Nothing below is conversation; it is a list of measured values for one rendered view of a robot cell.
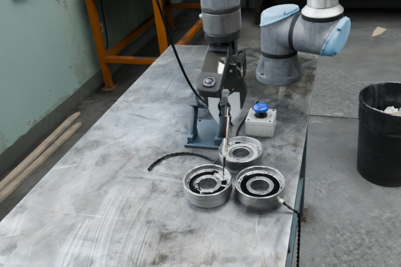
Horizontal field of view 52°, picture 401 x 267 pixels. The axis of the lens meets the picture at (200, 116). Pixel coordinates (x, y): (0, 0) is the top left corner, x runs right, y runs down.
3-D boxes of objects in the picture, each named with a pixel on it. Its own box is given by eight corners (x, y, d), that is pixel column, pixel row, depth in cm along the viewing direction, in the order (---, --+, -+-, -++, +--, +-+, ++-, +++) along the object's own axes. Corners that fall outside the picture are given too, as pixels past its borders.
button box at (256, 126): (273, 137, 105) (273, 121, 103) (245, 135, 107) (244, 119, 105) (277, 121, 112) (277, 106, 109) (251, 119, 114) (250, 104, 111)
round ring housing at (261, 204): (225, 196, 88) (224, 182, 86) (257, 173, 93) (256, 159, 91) (263, 221, 81) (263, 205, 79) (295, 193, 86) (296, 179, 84)
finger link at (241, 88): (249, 105, 86) (244, 67, 82) (248, 109, 85) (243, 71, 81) (228, 106, 88) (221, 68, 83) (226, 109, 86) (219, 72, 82)
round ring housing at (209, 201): (221, 216, 83) (219, 200, 81) (176, 203, 87) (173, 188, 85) (240, 183, 91) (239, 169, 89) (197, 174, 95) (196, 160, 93)
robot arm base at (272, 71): (260, 65, 144) (259, 39, 139) (304, 67, 140) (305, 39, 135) (252, 84, 132) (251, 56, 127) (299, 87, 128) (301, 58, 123)
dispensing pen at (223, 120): (213, 177, 87) (220, 99, 87) (218, 176, 91) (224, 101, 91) (224, 178, 86) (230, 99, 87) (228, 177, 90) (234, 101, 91)
